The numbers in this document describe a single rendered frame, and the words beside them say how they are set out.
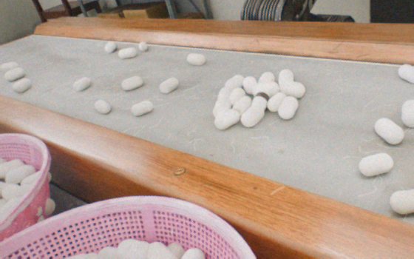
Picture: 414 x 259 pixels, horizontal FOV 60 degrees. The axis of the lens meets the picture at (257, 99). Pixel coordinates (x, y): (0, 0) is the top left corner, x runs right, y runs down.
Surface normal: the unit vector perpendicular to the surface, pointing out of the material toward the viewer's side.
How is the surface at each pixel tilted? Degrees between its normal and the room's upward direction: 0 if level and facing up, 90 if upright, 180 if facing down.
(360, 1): 90
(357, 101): 0
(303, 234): 0
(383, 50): 45
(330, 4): 89
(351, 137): 0
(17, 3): 90
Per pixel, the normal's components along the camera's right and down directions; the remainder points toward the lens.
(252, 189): -0.17, -0.87
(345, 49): -0.50, -0.28
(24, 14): 0.86, 0.11
